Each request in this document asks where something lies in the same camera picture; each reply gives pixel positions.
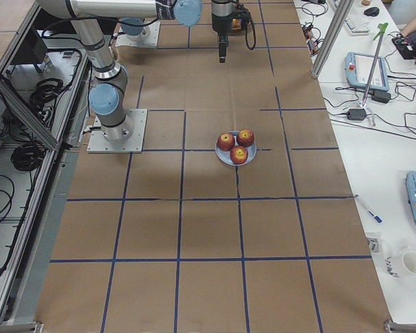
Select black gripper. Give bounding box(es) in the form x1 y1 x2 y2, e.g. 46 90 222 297
211 0 235 63

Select red apple plate back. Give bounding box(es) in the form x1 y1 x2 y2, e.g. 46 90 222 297
236 129 254 147

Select red apple plate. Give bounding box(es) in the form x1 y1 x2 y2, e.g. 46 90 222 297
229 146 248 165
236 129 254 147
216 133 236 151

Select red apple plate left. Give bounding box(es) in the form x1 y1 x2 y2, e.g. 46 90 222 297
216 133 236 151

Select light blue plate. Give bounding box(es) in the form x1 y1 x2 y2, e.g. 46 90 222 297
215 131 257 166

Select red apple plate front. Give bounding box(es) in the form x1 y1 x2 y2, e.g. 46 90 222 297
229 146 248 165

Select white keyboard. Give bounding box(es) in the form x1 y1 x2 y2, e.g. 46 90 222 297
345 8 370 36

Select black computer mouse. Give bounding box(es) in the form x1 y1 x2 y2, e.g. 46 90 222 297
363 6 380 17

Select black power adapter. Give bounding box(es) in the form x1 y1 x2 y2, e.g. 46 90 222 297
346 108 367 121

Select green tipped metal rod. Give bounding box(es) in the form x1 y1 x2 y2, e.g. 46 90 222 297
358 22 388 110

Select blue white pen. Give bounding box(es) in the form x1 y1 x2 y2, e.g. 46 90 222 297
354 194 383 223

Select white mug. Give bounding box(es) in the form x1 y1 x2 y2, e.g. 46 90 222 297
385 247 416 278

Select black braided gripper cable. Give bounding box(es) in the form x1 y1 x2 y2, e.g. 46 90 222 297
236 6 257 51

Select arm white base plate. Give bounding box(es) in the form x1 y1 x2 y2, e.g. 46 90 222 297
115 22 160 49
87 109 148 153

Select aluminium frame post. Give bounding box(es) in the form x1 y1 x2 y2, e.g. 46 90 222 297
311 0 354 79

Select coiled black cables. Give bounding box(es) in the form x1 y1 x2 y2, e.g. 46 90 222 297
10 141 48 173

